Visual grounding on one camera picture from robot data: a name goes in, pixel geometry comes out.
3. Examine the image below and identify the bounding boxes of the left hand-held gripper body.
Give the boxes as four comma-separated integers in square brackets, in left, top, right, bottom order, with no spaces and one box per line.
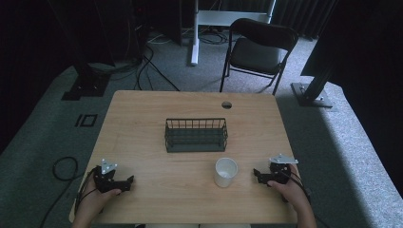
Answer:
[92,158,125,194]

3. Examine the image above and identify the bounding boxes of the left hand-held gripper cable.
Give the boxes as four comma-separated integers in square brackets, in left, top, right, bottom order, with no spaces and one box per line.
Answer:
[73,167,98,217]

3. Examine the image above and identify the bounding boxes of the person's right hand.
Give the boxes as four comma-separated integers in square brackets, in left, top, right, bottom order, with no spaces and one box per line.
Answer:
[266,164,311,213]

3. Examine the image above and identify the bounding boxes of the hand-held gripper cable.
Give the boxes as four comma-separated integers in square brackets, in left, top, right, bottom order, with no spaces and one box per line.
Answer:
[73,167,98,217]
[282,170,313,205]

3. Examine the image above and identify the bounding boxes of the person's left hand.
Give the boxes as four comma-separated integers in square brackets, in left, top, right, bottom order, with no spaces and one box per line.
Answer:
[76,182,123,218]

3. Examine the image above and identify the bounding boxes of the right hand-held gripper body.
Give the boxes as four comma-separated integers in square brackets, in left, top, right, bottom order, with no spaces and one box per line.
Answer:
[267,153,299,185]

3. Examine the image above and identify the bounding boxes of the black looped floor cable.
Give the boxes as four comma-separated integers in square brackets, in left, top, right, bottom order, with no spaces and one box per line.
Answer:
[38,156,84,228]

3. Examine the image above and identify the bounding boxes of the right hand-held gripper cable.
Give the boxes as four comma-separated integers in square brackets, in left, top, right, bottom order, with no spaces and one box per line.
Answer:
[282,170,313,205]

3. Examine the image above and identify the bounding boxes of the black wire basket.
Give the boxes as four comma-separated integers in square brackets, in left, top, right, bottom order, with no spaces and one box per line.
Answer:
[163,117,229,154]

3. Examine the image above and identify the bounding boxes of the white cup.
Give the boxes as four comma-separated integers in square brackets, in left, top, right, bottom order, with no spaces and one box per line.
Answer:
[213,157,240,188]

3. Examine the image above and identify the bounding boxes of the black folding chair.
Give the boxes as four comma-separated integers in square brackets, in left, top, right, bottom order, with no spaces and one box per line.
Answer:
[219,17,299,96]

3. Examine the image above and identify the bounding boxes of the black floor cables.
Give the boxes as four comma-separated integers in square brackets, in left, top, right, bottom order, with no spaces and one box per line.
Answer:
[132,44,182,93]

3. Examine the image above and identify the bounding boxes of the cable bundle under desk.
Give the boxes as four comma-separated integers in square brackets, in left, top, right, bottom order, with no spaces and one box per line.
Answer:
[182,27,230,46]

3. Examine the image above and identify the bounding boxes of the white desk frame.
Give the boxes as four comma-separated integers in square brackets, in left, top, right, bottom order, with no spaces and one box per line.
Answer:
[189,0,277,67]

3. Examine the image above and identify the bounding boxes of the dark curtain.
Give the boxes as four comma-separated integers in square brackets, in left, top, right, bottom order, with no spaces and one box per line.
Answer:
[272,0,338,41]

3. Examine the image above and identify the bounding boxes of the black metal stand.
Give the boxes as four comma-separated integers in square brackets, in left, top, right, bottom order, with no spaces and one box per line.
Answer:
[290,53,336,109]
[61,47,112,102]

